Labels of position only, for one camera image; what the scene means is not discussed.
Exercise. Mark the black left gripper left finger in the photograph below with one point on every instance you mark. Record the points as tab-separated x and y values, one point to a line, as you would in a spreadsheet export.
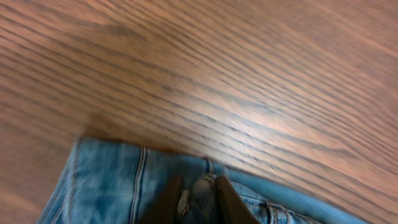
164	209

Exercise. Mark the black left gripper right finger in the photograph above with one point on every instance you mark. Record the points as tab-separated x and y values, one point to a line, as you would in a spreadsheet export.
231	208

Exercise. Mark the blue denim jeans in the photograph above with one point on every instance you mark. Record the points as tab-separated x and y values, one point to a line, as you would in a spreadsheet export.
116	182

